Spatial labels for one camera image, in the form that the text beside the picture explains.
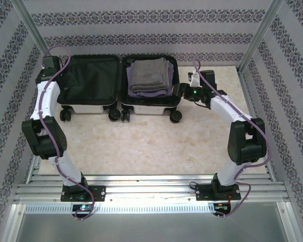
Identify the purple cloth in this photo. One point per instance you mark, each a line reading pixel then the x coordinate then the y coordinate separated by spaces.
pixel 151 94

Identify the grey towel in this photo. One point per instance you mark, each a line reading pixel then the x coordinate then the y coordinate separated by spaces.
pixel 146 75

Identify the white hard-shell suitcase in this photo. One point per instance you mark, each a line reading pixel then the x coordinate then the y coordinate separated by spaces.
pixel 91 83

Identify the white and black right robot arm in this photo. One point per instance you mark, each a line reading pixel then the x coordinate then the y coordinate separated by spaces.
pixel 247 146

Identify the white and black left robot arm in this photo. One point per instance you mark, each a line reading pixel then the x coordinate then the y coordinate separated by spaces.
pixel 46 100

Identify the grey metal sheet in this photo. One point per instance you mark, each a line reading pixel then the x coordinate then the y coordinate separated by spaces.
pixel 151 229

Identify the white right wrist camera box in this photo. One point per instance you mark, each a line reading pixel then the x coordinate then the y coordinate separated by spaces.
pixel 194 79

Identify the aluminium corner post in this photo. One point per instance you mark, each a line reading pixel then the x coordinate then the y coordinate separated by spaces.
pixel 38 35
pixel 260 35

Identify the aluminium side rail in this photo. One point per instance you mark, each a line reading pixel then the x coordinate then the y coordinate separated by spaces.
pixel 33 169
pixel 247 90

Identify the aluminium mounting rail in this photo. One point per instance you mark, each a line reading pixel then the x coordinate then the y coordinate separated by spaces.
pixel 151 187

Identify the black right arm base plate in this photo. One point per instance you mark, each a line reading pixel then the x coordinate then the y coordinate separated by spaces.
pixel 204 192

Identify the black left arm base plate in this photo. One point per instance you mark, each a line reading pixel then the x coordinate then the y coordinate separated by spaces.
pixel 101 192

